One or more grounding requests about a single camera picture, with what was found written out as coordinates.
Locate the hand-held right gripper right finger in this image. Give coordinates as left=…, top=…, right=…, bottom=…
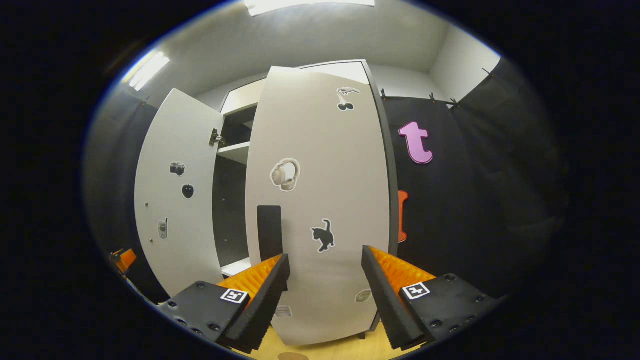
left=361, top=245, right=503, bottom=351

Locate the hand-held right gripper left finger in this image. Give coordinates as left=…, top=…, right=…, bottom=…
left=157, top=253, right=292, bottom=354

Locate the white cabinet lower shelf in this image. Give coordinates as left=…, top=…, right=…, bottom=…
left=221, top=257, right=253, bottom=278

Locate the white cabinet shelf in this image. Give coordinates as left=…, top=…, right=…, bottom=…
left=216, top=141, right=251, bottom=166
left=221, top=257, right=253, bottom=278

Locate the white cabinet left door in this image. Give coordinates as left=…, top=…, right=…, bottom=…
left=134, top=88, right=226, bottom=298

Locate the white cabinet door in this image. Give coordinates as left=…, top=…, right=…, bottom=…
left=134, top=88, right=226, bottom=298
left=245, top=66, right=392, bottom=347

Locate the white cabinet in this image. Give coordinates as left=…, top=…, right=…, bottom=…
left=212, top=60, right=399, bottom=341

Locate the white cabinet right door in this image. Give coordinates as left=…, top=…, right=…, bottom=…
left=245, top=66, right=392, bottom=347

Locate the white cabinet upper shelf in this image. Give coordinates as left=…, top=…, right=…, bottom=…
left=216, top=141, right=251, bottom=166

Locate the small ceiling light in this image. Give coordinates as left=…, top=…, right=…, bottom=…
left=127, top=51, right=171, bottom=92

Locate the long ceiling light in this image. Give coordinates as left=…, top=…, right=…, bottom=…
left=244, top=0, right=376, bottom=17

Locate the black right door handle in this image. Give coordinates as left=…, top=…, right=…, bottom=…
left=257, top=205, right=284, bottom=263

